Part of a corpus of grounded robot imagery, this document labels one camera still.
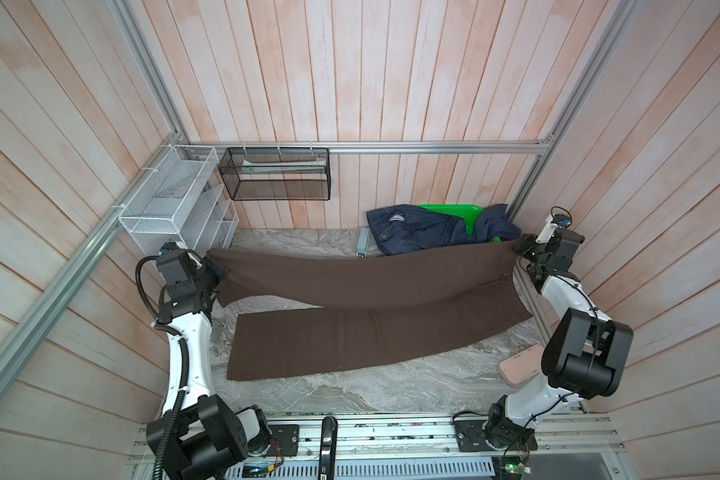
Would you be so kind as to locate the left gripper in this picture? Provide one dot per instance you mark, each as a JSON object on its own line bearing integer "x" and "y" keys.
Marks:
{"x": 218, "y": 270}

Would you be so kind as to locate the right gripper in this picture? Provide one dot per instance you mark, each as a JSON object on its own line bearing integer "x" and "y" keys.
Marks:
{"x": 527, "y": 242}

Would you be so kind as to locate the brown trousers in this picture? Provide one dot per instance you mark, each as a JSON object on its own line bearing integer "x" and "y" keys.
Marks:
{"x": 358, "y": 313}

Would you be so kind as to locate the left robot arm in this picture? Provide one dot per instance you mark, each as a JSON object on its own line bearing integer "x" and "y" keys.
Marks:
{"x": 197, "y": 435}

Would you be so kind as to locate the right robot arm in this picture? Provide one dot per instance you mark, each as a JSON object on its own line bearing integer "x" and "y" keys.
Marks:
{"x": 585, "y": 356}

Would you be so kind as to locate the green plastic basket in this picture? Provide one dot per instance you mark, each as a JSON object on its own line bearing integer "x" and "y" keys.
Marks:
{"x": 469, "y": 213}

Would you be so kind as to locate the dark blue denim jeans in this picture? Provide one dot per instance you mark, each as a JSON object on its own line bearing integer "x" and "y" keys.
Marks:
{"x": 409, "y": 228}

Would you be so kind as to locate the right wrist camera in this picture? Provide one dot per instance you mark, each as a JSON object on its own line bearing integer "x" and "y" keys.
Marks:
{"x": 559, "y": 219}

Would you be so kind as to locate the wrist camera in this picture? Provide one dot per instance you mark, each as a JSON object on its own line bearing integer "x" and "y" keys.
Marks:
{"x": 559, "y": 219}
{"x": 177, "y": 264}

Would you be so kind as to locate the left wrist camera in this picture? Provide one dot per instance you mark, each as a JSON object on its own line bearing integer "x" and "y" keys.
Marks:
{"x": 177, "y": 264}

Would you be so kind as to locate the white wire mesh shelf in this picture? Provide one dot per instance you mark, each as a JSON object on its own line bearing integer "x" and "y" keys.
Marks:
{"x": 177, "y": 203}

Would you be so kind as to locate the black wire mesh basket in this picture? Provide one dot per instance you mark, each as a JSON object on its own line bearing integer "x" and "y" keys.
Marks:
{"x": 276, "y": 173}

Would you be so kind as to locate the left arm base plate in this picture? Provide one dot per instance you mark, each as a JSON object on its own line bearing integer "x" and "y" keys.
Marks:
{"x": 283, "y": 442}

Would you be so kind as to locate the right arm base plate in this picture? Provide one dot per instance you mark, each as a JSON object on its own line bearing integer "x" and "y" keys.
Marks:
{"x": 477, "y": 435}

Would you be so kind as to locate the black handle on rail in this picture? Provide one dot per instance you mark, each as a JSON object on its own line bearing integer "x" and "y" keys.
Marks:
{"x": 328, "y": 448}

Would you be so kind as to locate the aluminium front rail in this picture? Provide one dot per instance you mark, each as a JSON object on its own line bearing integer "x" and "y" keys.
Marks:
{"x": 385, "y": 436}

